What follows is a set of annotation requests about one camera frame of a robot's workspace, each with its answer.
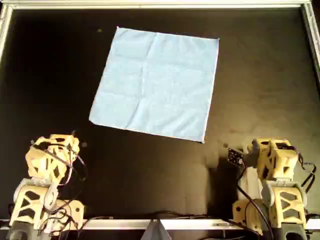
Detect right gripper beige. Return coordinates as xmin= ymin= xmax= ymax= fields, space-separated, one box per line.
xmin=238 ymin=139 xmax=276 ymax=201

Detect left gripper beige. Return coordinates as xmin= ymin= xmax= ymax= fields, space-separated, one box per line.
xmin=48 ymin=134 xmax=80 ymax=162

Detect light blue microfibre cloth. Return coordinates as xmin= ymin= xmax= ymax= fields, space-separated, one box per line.
xmin=88 ymin=25 xmax=221 ymax=144

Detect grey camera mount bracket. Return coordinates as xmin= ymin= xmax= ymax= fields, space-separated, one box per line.
xmin=246 ymin=139 xmax=261 ymax=169

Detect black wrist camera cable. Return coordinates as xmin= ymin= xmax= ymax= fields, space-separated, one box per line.
xmin=236 ymin=159 xmax=276 ymax=240

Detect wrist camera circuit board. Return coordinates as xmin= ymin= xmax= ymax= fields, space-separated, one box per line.
xmin=227 ymin=147 xmax=245 ymax=166

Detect left arm servo wires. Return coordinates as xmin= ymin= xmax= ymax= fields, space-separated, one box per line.
xmin=58 ymin=147 xmax=88 ymax=187

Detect arm servo wires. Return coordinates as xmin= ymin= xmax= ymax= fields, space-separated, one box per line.
xmin=294 ymin=148 xmax=318 ymax=196
xmin=58 ymin=147 xmax=88 ymax=187

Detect right arm servo wires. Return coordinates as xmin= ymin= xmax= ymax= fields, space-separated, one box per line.
xmin=294 ymin=148 xmax=318 ymax=196

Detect left arm base wire bundle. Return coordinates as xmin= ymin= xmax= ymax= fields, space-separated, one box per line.
xmin=37 ymin=199 xmax=85 ymax=237

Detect thin black loose cable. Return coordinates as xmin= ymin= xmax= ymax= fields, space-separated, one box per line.
xmin=83 ymin=211 xmax=236 ymax=223

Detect grey pointed camera stand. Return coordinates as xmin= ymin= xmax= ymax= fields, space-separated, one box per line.
xmin=141 ymin=218 xmax=172 ymax=240

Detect aluminium table frame rail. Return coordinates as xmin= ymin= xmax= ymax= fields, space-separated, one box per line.
xmin=299 ymin=2 xmax=320 ymax=85
xmin=0 ymin=3 xmax=14 ymax=66
xmin=4 ymin=0 xmax=311 ymax=10

